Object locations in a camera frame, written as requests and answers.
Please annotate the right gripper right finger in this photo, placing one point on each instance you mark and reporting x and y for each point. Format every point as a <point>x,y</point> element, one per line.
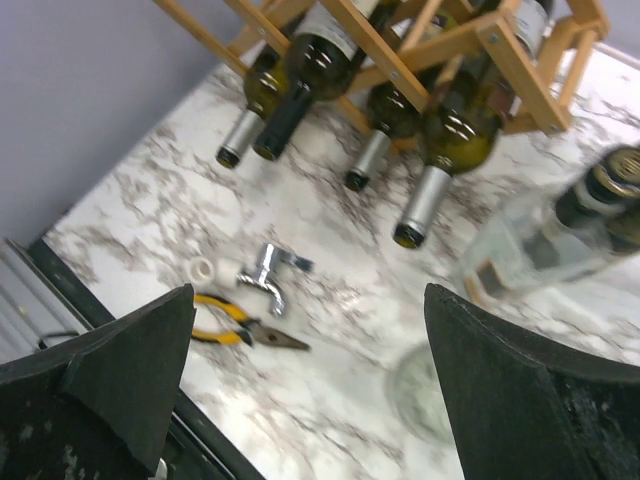
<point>523,406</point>

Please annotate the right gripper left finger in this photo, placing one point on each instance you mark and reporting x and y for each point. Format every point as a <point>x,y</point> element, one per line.
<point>36,421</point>

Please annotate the clear glass carafe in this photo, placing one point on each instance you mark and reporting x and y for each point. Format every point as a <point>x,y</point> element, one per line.
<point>414,395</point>

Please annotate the clear square liquor bottle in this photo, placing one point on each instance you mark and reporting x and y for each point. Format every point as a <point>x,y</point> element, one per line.
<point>538,239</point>

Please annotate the green bottle beige label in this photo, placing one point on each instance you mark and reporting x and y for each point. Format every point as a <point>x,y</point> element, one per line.
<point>456,134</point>

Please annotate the green bottle brown label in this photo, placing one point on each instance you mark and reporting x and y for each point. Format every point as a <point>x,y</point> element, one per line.
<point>390,116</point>

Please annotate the green bottle silver neck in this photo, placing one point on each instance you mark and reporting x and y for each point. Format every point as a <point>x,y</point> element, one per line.
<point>264,86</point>

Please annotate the wooden wine rack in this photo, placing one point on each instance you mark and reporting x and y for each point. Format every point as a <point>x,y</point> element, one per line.
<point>445,31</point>

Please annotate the dark bottle in rack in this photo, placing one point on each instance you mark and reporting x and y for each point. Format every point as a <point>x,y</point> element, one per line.
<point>320,65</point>

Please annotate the white tape roll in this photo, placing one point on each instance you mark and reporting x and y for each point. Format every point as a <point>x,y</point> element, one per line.
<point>221,272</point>

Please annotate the chrome tap fitting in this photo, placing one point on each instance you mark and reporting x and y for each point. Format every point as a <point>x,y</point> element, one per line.
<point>263,274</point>

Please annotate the yellow handled pliers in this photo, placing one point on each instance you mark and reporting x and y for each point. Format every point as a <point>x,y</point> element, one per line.
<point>250,330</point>

